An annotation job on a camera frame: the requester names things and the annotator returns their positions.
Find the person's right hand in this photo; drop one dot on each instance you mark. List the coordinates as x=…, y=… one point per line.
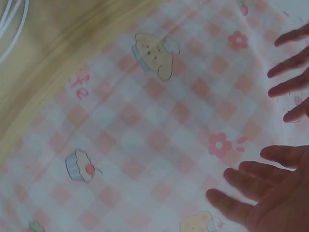
x=285, y=203

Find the person's left hand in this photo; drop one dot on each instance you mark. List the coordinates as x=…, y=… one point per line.
x=298, y=62

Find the pink checkered printed cloth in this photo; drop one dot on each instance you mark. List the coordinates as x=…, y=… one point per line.
x=154, y=125

